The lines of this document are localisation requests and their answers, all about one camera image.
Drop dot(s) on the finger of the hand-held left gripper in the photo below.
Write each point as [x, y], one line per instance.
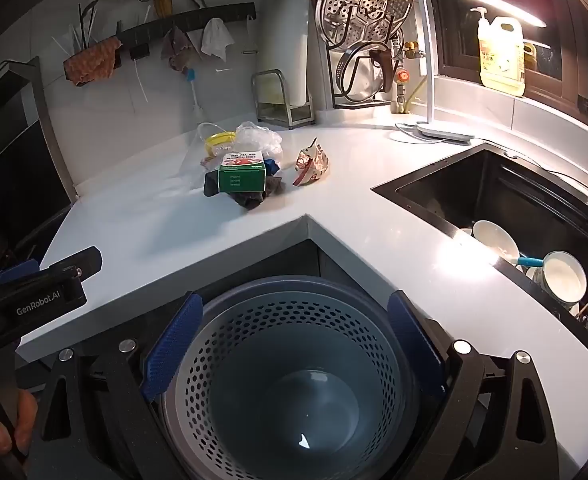
[19, 271]
[81, 261]

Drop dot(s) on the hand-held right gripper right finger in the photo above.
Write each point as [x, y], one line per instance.
[413, 340]

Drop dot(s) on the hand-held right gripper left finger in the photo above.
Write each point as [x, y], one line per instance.
[171, 347]

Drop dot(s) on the grey perforated trash bin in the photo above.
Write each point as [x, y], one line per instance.
[294, 340]

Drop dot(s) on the clear plastic bag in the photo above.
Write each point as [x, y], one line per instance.
[191, 170]

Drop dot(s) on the dark grey sock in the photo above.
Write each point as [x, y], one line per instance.
[256, 201]

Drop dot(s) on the green cardboard box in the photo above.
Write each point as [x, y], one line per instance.
[241, 180]

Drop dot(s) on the red and white wrapper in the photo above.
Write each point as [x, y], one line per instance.
[311, 162]

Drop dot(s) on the blue scrap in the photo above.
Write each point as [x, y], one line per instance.
[272, 165]

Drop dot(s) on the person's left hand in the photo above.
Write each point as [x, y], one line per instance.
[26, 412]

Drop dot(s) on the black glass range hood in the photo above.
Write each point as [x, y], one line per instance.
[4, 150]

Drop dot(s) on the plain white bowl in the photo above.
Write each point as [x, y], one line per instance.
[493, 240]

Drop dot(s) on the patterned white bowl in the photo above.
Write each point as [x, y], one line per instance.
[563, 280]

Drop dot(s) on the black kitchen sink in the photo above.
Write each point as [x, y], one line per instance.
[473, 185]

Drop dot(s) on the yellow plastic lid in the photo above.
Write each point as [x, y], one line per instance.
[221, 140]

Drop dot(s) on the white bottle brush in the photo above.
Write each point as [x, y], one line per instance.
[195, 100]

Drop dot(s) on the orange textured cloth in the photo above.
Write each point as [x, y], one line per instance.
[91, 62]

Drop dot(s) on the white crumpled paper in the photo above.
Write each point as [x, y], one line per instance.
[256, 140]

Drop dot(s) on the brown grey rag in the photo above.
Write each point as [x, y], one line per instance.
[176, 50]

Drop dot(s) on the metal cutting board rack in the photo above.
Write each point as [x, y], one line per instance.
[284, 110]

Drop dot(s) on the white desk lamp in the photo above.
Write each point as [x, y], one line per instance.
[431, 85]

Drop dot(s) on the glass pot lid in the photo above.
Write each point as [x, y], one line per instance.
[363, 85]

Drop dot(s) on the white rag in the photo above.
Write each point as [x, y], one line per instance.
[216, 37]

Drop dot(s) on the wooden spatula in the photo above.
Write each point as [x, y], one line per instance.
[163, 4]

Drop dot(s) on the white peeler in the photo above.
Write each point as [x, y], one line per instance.
[249, 27]

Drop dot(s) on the yellow detergent pump bottle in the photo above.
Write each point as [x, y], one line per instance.
[501, 55]

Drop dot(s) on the white cutting board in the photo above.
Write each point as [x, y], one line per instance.
[281, 35]

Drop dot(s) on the black wall rail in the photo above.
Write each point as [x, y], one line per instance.
[194, 17]

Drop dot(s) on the dark window frame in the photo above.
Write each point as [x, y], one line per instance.
[558, 75]

